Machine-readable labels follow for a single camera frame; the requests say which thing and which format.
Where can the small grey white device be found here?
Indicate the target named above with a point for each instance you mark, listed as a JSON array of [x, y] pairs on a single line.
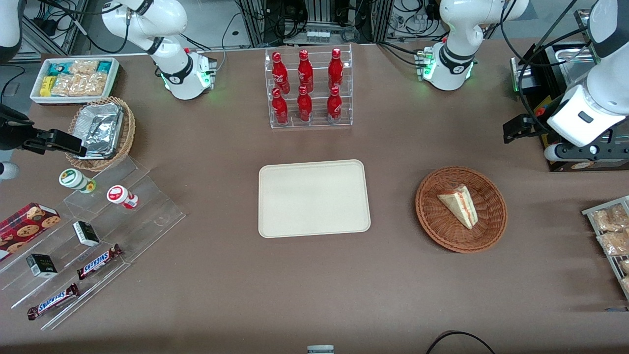
[[320, 350]]

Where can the red tartan cookie box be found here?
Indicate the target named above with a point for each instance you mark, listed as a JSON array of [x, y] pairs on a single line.
[[24, 228]]

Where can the Snickers chocolate bar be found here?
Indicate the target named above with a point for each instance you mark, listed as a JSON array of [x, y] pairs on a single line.
[[53, 301], [98, 262]]

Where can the brown round wicker basket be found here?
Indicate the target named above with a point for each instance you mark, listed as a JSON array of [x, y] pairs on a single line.
[[442, 226]]

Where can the clear bag of crackers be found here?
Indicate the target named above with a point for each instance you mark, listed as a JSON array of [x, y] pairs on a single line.
[[78, 85], [83, 67]]

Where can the beige plastic serving tray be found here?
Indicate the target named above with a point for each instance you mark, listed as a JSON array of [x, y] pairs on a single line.
[[314, 199]]

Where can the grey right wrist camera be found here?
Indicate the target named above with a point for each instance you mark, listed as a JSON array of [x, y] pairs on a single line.
[[7, 170]]

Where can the clear bag of pastries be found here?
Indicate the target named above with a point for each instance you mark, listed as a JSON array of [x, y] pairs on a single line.
[[624, 266], [616, 243], [625, 284], [612, 219]]

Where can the grey tray of cookies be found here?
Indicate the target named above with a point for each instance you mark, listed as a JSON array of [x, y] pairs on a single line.
[[604, 205]]

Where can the green lid yogurt cup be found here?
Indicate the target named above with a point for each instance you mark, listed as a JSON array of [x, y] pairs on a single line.
[[73, 178]]

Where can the light wicker basket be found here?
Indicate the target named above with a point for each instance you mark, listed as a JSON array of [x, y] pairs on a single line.
[[129, 132]]

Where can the white power strip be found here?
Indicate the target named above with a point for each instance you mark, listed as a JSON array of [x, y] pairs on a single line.
[[317, 35]]

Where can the triangular sandwich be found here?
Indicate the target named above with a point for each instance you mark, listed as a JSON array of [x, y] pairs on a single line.
[[459, 204]]

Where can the white rectangular snack bin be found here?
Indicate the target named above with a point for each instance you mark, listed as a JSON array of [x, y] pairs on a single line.
[[69, 100]]

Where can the aluminium foil tray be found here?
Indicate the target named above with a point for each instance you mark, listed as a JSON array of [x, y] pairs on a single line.
[[98, 128]]

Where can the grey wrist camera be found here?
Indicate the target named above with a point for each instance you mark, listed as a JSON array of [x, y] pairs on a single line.
[[7, 170], [555, 153]]

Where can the aluminium equipment rack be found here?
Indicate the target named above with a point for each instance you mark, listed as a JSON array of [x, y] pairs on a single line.
[[319, 12]]

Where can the small black carton box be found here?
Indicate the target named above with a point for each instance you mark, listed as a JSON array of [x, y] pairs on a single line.
[[42, 265], [86, 235]]

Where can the red lid yogurt cup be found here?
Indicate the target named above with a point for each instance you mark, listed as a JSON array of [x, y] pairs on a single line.
[[117, 193]]

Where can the teal snack packet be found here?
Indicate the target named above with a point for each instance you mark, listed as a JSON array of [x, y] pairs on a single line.
[[104, 66], [58, 68]]

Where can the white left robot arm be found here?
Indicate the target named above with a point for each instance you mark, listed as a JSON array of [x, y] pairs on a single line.
[[454, 29]]

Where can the yellow snack packet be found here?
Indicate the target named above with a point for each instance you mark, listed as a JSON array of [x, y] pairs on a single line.
[[46, 86]]

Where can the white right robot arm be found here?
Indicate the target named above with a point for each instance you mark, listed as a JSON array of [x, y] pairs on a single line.
[[182, 78]]

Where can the black food warmer case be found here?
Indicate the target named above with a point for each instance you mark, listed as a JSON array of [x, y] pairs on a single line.
[[609, 166]]

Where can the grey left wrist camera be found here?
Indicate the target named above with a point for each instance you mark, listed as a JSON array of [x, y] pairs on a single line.
[[555, 153]]

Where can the red cola bottle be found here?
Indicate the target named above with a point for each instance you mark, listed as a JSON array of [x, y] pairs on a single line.
[[334, 104], [304, 104], [335, 69], [279, 107], [280, 71], [305, 71]]

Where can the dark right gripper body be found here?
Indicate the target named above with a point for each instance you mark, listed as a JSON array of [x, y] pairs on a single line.
[[11, 132]]

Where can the clear acrylic stepped stand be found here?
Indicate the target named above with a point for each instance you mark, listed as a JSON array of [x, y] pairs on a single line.
[[147, 216]]

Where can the clear acrylic bottle rack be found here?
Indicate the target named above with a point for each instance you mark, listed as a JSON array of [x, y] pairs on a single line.
[[319, 121]]

